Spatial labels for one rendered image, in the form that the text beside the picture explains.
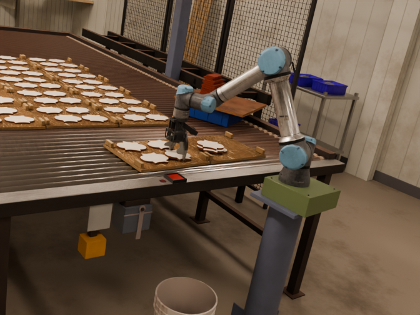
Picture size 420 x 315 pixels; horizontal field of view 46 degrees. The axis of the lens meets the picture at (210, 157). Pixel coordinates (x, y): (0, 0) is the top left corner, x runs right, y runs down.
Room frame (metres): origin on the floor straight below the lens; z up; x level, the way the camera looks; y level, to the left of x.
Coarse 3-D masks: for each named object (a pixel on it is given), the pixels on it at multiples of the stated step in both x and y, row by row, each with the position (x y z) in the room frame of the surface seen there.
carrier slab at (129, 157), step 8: (104, 144) 2.29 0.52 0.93; (144, 144) 2.40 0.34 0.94; (176, 144) 2.50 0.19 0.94; (112, 152) 2.23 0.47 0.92; (120, 152) 2.21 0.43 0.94; (128, 152) 2.23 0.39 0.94; (136, 152) 2.25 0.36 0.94; (144, 152) 2.28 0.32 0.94; (160, 152) 2.32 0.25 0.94; (192, 152) 2.42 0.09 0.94; (128, 160) 2.13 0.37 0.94; (168, 160) 2.23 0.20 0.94; (176, 160) 2.26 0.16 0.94; (184, 160) 2.28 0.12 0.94; (192, 160) 2.30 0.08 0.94; (200, 160) 2.32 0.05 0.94; (136, 168) 2.07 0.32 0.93; (144, 168) 2.07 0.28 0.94; (152, 168) 2.09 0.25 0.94; (160, 168) 2.12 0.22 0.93; (168, 168) 2.15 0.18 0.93; (176, 168) 2.18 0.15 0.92
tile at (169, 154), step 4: (168, 152) 2.28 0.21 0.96; (172, 152) 2.30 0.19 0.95; (176, 152) 2.32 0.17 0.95; (168, 156) 2.24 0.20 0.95; (172, 156) 2.24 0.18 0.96; (176, 156) 2.26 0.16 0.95; (180, 156) 2.27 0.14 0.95; (188, 156) 2.31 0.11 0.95; (180, 160) 2.24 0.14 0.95; (188, 160) 2.28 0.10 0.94
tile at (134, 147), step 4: (120, 144) 2.29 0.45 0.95; (124, 144) 2.31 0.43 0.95; (128, 144) 2.32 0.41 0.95; (132, 144) 2.33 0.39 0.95; (136, 144) 2.34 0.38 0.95; (140, 144) 2.35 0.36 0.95; (120, 148) 2.26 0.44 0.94; (124, 148) 2.26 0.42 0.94; (128, 148) 2.26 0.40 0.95; (132, 148) 2.27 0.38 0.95; (136, 148) 2.28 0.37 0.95; (140, 148) 2.30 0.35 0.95; (144, 148) 2.31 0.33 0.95; (140, 152) 2.26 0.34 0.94
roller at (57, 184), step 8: (312, 160) 2.77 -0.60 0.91; (200, 168) 2.25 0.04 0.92; (208, 168) 2.27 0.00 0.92; (216, 168) 2.30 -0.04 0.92; (224, 168) 2.33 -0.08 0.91; (232, 168) 2.36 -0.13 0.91; (240, 168) 2.39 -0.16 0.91; (120, 176) 1.96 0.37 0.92; (128, 176) 1.98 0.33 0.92; (136, 176) 2.00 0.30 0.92; (144, 176) 2.03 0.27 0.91; (152, 176) 2.05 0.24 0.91; (160, 176) 2.07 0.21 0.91; (32, 184) 1.72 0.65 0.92; (40, 184) 1.73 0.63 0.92; (48, 184) 1.75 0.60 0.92; (56, 184) 1.77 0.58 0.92; (64, 184) 1.78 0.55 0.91; (72, 184) 1.80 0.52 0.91; (80, 184) 1.82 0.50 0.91; (0, 192) 1.62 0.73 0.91
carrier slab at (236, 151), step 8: (208, 136) 2.77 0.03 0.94; (216, 136) 2.80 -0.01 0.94; (224, 136) 2.83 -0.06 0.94; (192, 144) 2.55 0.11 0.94; (224, 144) 2.67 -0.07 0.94; (232, 144) 2.70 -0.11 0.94; (240, 144) 2.72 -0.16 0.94; (208, 152) 2.47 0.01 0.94; (232, 152) 2.55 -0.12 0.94; (240, 152) 2.57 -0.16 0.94; (248, 152) 2.60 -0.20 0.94; (256, 152) 2.63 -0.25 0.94; (208, 160) 2.35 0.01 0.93; (216, 160) 2.37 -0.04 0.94; (224, 160) 2.40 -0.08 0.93; (232, 160) 2.44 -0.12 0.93; (240, 160) 2.48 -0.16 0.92
